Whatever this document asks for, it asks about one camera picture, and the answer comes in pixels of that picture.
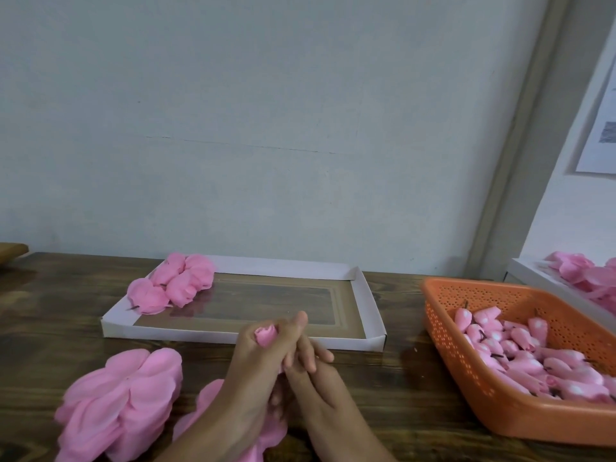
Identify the pink rose buds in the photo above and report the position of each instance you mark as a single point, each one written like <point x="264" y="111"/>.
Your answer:
<point x="515" y="356"/>

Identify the person's right forearm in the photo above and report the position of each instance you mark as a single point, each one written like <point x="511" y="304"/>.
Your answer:
<point x="351" y="445"/>

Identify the person's right hand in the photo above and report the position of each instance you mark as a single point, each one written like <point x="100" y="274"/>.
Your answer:
<point x="322" y="394"/>

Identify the pink petal flower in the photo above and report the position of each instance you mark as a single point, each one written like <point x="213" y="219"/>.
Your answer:
<point x="200" y="269"/>

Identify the group of finished pink roses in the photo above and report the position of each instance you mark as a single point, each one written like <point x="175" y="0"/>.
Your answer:
<point x="146" y="295"/>

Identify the orange plastic basket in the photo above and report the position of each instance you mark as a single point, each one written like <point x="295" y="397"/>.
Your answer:
<point x="500" y="418"/>

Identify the white paper notice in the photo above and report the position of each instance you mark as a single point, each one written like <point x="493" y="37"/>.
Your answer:
<point x="600" y="130"/>

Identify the grey door frame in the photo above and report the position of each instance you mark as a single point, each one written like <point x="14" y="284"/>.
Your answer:
<point x="534" y="134"/>

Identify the stack of pink petals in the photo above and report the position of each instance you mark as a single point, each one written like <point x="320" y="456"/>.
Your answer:
<point x="115" y="404"/>
<point x="197" y="409"/>

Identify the person's left hand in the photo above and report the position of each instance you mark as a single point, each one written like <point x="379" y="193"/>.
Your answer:
<point x="255" y="375"/>

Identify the white shallow tray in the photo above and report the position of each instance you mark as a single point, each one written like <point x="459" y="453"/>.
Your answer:
<point x="269" y="303"/>

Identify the pile of pink petals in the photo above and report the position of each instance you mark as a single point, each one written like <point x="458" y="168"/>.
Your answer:
<point x="582" y="274"/>

